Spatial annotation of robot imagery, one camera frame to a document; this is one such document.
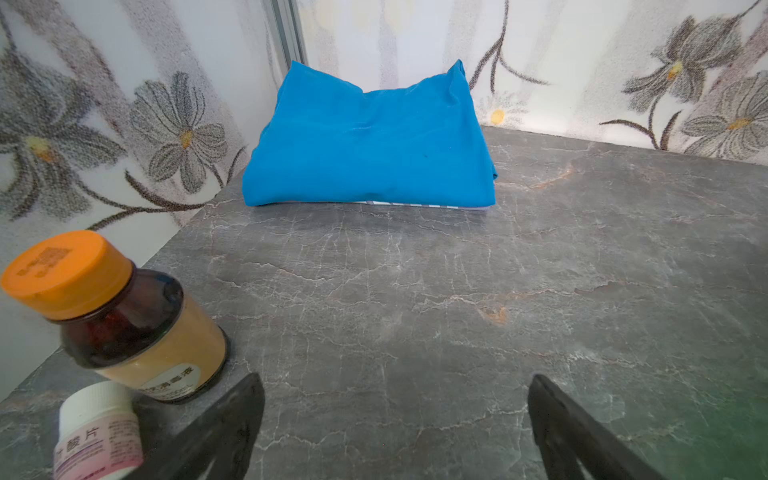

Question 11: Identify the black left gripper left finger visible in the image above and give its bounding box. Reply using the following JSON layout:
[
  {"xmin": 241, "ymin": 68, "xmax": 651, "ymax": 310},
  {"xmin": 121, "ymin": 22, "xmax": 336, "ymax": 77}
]
[{"xmin": 127, "ymin": 373, "xmax": 266, "ymax": 479}]

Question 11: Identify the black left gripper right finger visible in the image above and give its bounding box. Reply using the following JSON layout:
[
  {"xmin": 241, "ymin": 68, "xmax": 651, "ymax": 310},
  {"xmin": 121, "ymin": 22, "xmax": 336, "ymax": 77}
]
[{"xmin": 527, "ymin": 374, "xmax": 662, "ymax": 479}]

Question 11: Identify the small white pill bottle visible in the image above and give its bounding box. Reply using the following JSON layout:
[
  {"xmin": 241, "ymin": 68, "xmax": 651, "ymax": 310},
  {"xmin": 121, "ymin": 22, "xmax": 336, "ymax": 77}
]
[{"xmin": 53, "ymin": 381, "xmax": 144, "ymax": 480}]

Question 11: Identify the brown bottle orange cap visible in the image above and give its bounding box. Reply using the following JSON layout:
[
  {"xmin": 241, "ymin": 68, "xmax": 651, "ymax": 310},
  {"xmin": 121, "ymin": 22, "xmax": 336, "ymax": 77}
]
[{"xmin": 1, "ymin": 231, "xmax": 229, "ymax": 403}]

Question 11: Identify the folded blue t-shirt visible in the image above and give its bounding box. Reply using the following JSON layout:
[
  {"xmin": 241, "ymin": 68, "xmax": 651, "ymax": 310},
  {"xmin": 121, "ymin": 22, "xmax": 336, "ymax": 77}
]
[{"xmin": 242, "ymin": 61, "xmax": 497, "ymax": 209}]

